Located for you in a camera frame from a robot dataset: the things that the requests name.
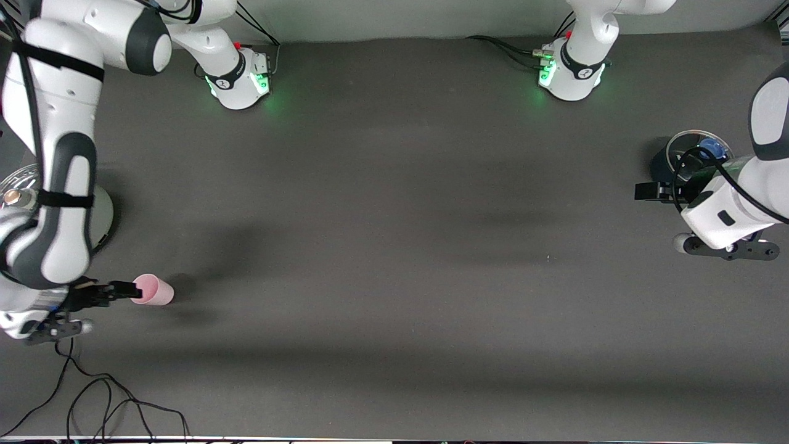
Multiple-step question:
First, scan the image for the dark saucepan with blue handle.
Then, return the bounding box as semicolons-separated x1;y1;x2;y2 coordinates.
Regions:
650;129;734;186

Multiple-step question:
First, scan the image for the glass lid with blue knob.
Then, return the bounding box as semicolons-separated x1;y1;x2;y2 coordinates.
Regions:
667;129;734;162

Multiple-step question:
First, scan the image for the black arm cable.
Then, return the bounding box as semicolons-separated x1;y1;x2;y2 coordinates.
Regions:
9;0;207;207
674;147;789;226

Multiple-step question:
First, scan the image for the dark grey table mat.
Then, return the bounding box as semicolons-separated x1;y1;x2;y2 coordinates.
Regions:
0;25;789;442

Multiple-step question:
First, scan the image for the light green cooking pot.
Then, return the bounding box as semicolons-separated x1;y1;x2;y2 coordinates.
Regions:
0;163;115;253

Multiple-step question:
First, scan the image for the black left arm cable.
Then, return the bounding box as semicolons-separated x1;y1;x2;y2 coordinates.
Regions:
674;147;789;226

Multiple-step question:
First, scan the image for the loose thin black cable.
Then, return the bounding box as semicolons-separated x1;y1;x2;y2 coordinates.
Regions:
0;329;190;440

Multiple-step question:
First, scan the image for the pink cup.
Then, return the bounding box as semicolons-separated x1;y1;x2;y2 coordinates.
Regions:
132;274;175;306

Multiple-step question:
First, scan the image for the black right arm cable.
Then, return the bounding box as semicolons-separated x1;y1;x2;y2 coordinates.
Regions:
9;0;207;207

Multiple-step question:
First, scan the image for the glass lid with copper knob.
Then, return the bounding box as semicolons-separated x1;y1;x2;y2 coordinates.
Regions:
0;165;43;213

